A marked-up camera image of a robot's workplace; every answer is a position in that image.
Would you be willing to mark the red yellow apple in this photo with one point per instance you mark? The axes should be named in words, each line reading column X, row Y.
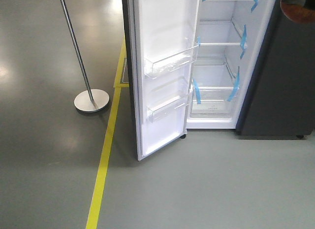
column 299, row 11

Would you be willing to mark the fridge door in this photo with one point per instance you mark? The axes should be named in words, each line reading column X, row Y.
column 161, row 47

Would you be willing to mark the lower clear door bin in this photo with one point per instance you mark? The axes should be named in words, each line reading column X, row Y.
column 166, row 98

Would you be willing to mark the clear door bin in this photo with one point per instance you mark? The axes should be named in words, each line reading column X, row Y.
column 171, row 63
column 166, row 98

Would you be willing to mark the middle clear door bin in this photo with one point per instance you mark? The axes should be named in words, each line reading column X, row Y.
column 171, row 63

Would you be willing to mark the silver floor stand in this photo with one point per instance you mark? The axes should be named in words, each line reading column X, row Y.
column 90, row 100

